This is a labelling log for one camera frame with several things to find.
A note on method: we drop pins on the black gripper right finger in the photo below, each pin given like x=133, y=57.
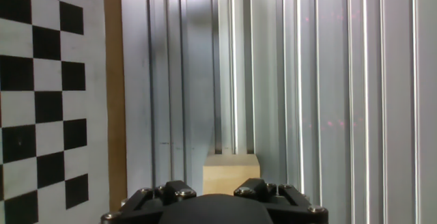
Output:
x=290, y=203

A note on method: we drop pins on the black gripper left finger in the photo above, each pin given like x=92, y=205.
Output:
x=143, y=207

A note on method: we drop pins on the light wooden block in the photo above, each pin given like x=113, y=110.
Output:
x=225, y=174

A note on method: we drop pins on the brown cardboard board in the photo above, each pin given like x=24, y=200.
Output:
x=115, y=80

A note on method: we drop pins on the checkerboard paper sheet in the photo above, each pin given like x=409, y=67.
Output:
x=95, y=80

